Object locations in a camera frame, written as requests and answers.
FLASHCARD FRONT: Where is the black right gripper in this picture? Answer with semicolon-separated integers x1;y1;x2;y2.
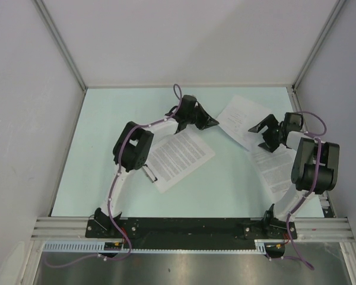
249;114;285;153

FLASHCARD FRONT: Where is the far right text paper sheet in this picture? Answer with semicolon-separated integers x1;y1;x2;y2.
249;145;295;203

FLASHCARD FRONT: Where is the aluminium front frame rail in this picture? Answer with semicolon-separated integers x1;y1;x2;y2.
32;217;355;242

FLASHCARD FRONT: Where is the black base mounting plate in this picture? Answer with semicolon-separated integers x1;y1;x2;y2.
85;216;297;257

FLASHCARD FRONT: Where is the aluminium corner post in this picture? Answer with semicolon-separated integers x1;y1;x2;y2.
32;0;87;91
291;0;348;90

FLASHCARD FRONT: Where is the sparse text paper sheet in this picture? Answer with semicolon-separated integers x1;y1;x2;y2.
216;96;272;151

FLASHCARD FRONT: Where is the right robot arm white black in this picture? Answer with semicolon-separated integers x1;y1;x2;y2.
248;111;340;238

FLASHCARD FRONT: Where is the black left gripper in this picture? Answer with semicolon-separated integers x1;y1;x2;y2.
185;103;218;131

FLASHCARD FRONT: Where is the grey slotted cable duct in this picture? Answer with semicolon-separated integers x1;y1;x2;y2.
43;241;266;255

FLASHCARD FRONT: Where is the right aluminium corner post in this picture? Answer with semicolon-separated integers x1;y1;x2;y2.
291;0;348;90

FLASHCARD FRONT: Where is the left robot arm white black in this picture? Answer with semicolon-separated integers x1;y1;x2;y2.
94;95;219;238

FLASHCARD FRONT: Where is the dense text paper sheet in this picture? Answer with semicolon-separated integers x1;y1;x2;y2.
146;128;215;193

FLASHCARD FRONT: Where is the left aluminium corner post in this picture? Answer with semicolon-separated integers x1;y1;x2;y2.
32;0;87;91

